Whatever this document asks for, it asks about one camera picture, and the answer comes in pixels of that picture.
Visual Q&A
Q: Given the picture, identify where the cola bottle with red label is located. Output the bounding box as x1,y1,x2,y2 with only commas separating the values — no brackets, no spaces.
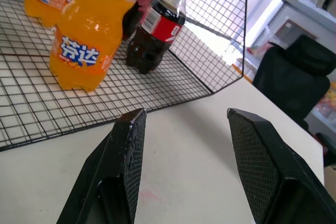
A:
121,0,160,41

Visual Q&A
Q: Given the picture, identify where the cola bottle with red cap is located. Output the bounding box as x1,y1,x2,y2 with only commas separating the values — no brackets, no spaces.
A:
125,0,196,74

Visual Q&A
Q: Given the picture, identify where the white shelf unit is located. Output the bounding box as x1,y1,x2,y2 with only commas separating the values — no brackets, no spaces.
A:
246,0,336,51

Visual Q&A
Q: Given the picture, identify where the cardboard box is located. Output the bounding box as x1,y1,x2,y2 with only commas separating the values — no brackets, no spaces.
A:
323,164,336,198

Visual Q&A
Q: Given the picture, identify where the black wire mesh rack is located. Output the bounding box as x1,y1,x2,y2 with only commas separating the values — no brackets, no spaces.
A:
0,0,249,152

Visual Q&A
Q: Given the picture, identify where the black office chair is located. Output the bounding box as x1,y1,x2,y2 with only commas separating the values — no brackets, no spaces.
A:
252,34,336,133

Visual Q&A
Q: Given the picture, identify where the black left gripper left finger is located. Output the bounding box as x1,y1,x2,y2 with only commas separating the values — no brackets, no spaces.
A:
56,108,147,224

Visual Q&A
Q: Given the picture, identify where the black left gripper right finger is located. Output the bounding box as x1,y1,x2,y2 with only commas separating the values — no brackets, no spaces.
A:
227,108,336,224

